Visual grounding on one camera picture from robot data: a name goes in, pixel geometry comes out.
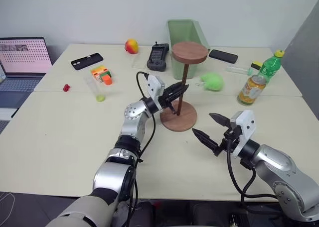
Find yellow green orange block stack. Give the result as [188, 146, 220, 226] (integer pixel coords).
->
[90, 64, 108, 83]

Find grey partition panel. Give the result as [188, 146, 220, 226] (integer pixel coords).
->
[284, 0, 319, 118]

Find black handheld controller device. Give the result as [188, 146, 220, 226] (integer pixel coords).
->
[146, 41, 170, 72]

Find clear tube with green cap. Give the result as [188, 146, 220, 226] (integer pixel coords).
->
[226, 65, 252, 75]

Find thin white cord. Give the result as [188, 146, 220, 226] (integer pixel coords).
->
[0, 193, 16, 220]

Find clear cup with green bottom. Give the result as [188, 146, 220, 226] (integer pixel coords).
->
[86, 76, 107, 103]

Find orange label drink can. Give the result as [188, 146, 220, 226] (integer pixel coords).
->
[237, 74, 267, 106]

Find red yellow mango fruit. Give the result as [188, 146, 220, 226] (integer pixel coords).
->
[125, 38, 139, 55]

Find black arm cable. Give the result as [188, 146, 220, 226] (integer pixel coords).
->
[127, 71, 157, 227]
[225, 137, 277, 208]

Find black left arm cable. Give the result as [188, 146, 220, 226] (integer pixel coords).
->
[127, 71, 157, 227]

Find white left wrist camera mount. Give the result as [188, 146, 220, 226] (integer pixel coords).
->
[146, 74, 166, 113]

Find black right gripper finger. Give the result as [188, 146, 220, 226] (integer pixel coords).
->
[191, 128, 222, 156]
[208, 113, 232, 128]

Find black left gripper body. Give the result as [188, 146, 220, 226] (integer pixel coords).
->
[159, 85, 177, 114]

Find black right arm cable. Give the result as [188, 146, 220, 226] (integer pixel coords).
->
[225, 137, 277, 208]

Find black phone case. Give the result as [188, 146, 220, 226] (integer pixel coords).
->
[70, 52, 104, 71]

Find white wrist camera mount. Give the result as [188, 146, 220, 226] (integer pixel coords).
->
[146, 74, 166, 113]
[229, 110, 257, 159]

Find round wooden base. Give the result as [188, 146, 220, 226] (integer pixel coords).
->
[159, 100, 198, 132]

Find orange toy block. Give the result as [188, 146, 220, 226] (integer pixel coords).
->
[101, 71, 114, 86]

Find pale green plastic bin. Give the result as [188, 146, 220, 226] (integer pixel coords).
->
[167, 19, 210, 80]

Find black smartphone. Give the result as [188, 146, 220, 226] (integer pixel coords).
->
[208, 49, 239, 64]

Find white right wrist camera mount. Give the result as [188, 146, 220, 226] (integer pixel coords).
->
[229, 110, 257, 159]

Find wooden pole with round disc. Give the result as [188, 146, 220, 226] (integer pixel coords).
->
[171, 41, 208, 117]

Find grey open laptop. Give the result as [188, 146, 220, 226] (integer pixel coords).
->
[0, 37, 53, 118]

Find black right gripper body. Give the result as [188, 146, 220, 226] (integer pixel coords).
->
[218, 126, 242, 156]

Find green fluffy plush toy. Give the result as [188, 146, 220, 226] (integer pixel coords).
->
[200, 72, 225, 91]

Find green bottle with yellow cap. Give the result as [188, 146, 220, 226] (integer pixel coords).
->
[258, 49, 286, 85]

